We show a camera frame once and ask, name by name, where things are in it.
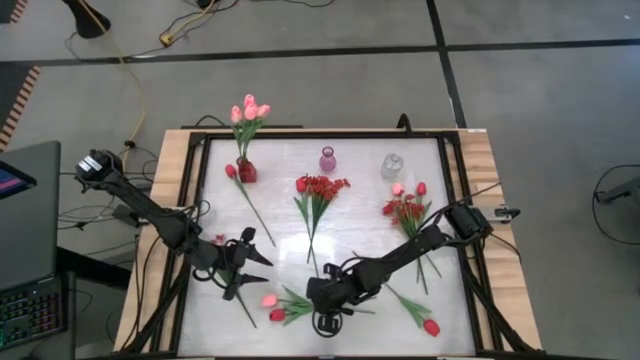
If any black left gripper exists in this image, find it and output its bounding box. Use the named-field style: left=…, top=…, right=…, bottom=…
left=192, top=227, right=274, bottom=302

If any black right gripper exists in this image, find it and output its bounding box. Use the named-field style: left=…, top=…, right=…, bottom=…
left=305, top=262, right=354, bottom=339

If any red glass vase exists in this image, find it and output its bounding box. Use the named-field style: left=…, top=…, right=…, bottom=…
left=237, top=157, right=259, bottom=185

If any purple glass vase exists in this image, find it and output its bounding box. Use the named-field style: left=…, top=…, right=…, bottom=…
left=318, top=145, right=338, bottom=174

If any clear crystal glass vase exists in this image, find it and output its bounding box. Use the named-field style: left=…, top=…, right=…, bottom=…
left=380, top=153, right=405, bottom=181

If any grey laptop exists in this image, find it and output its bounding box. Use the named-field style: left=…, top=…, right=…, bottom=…
left=0, top=141, right=62, bottom=292

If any keyboard with coloured backlight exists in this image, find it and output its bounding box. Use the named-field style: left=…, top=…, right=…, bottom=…
left=0, top=277, right=69, bottom=351

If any screen with pink picture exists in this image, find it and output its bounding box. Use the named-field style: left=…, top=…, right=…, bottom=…
left=0, top=160, right=38, bottom=201

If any black mat with striped edge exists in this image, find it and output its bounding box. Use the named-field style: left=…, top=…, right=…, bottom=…
left=0, top=64, right=42, bottom=153
left=0, top=0, right=29, bottom=25

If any black stand foot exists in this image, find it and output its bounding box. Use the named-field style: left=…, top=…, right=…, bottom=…
left=62, top=0, right=112, bottom=40

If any grey stand foot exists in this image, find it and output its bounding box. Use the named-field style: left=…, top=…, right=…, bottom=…
left=594, top=175, right=640, bottom=205

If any black aluminium table frame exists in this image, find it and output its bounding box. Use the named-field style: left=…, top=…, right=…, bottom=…
left=114, top=128, right=546, bottom=360

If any silver metal bracket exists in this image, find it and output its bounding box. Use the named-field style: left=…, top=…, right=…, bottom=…
left=492, top=203, right=522, bottom=224

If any yellow cable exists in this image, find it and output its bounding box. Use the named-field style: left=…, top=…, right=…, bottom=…
left=77, top=0, right=147, bottom=174

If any yellow plug with cable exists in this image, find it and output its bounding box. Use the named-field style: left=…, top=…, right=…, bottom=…
left=158, top=0, right=221, bottom=47

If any black cable loop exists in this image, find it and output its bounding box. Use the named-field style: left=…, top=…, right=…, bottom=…
left=592, top=163, right=640, bottom=247

